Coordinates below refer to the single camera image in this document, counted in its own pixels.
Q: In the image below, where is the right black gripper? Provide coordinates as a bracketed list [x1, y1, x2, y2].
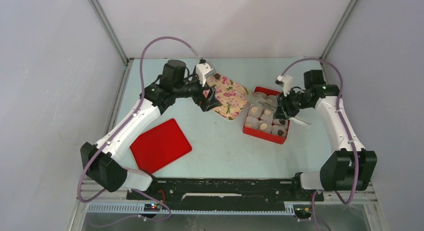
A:
[274, 88, 313, 120]

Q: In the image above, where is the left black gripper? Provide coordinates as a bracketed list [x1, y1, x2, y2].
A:
[173, 71, 221, 112]

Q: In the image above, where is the steel tongs white handle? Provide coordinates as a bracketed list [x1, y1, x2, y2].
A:
[248, 95, 312, 126]

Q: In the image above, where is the red chocolate box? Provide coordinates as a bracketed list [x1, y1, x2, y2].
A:
[242, 104, 290, 145]

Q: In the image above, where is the red box lid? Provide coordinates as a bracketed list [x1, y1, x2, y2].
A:
[130, 118, 193, 174]

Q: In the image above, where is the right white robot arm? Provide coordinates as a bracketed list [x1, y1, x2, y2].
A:
[274, 69, 378, 200]

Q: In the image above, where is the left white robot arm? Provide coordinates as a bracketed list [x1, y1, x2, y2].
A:
[80, 59, 221, 199]

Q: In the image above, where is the floral serving tray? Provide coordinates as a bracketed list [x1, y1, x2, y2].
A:
[206, 72, 252, 121]

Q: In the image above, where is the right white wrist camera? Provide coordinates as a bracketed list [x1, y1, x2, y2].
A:
[275, 74, 294, 97]

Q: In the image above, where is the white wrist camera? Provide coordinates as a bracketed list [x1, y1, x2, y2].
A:
[194, 61, 216, 87]
[275, 74, 294, 97]

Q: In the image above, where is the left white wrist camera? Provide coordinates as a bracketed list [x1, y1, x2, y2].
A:
[194, 61, 216, 87]

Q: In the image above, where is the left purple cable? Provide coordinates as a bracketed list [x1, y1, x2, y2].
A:
[76, 36, 208, 229]

